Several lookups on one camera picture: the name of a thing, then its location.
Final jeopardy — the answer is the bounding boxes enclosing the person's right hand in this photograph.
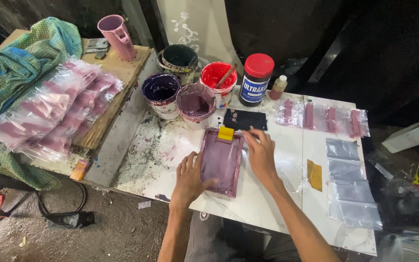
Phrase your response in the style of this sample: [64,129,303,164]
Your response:
[241,127,287,190]

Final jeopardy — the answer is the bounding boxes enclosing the person's left hand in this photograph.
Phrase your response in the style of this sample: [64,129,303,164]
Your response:
[172,151,219,210]

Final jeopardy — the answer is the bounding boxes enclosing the purple screen printing frame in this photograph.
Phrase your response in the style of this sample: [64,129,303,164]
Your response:
[199,127,246,199]

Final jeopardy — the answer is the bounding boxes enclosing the clear unprinted plastic bag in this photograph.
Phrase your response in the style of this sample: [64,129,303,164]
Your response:
[325,138,361,162]
[328,199,383,231]
[327,159,365,183]
[328,179,376,205]
[274,156,305,194]

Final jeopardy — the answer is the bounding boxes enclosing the black printed card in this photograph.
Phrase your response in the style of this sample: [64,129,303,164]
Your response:
[223,108,268,132]

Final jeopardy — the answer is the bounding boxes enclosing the yellow squeegee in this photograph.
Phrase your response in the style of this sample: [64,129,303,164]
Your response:
[218,126,235,142]

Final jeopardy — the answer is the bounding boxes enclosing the plastic bag with pink stripe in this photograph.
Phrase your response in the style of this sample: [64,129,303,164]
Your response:
[274,98,306,129]
[301,101,323,130]
[320,105,346,134]
[343,108,371,138]

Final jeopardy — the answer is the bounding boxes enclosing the brown tape piece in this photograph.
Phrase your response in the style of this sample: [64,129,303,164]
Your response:
[306,159,323,193]

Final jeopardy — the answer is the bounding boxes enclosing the small bottle with white cap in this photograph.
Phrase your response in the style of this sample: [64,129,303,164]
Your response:
[268,74,288,101]

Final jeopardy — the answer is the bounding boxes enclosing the mauve paint bucket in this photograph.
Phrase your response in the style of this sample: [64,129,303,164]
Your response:
[175,83,217,131]

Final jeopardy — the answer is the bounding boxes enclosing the black jar with red lid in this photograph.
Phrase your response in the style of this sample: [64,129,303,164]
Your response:
[238,53,275,107]

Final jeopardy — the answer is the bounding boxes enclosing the wooden stir stick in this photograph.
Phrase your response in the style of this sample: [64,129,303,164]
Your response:
[215,63,238,89]

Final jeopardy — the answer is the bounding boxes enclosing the dark purple paint bucket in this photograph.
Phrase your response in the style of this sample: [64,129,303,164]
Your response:
[141,72,182,121]

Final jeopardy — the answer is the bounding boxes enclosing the red paint bucket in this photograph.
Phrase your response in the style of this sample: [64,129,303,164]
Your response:
[200,61,238,110]

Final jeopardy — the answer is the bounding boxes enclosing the orange sponge block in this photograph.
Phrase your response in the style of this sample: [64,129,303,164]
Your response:
[69,159,90,182]

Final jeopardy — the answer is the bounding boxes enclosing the dark green paint bucket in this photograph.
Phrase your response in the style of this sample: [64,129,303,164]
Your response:
[157,44,199,87]

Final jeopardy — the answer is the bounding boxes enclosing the black plastic scrap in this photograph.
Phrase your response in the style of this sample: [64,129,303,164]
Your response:
[44,211,96,230]

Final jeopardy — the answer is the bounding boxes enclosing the wooden board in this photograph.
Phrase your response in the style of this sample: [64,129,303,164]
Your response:
[0,29,152,150]

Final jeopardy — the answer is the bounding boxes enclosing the white printed sheet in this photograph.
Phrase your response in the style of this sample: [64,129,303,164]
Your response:
[156,0,245,75]

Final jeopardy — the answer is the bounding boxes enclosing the heap of plastic clutter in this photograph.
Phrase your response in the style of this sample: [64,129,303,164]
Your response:
[365,155,419,262]

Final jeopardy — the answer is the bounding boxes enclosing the white cardboard box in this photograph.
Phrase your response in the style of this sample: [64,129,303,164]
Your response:
[381,113,419,154]

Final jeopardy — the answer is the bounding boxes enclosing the pile of printed plastic bags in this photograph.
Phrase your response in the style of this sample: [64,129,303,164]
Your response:
[0,58,127,163]

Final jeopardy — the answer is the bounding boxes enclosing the pink plastic mug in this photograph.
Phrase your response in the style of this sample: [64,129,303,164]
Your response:
[97,14,137,62]

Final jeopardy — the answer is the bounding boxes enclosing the grey metal hinge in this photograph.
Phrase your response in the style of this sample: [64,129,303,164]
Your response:
[85,38,110,60]

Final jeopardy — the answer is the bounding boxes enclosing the green checkered cloth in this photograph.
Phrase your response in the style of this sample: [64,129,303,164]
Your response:
[0,17,83,191]

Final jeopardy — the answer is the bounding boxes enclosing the black cable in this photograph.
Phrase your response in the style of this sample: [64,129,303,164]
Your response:
[34,180,89,219]

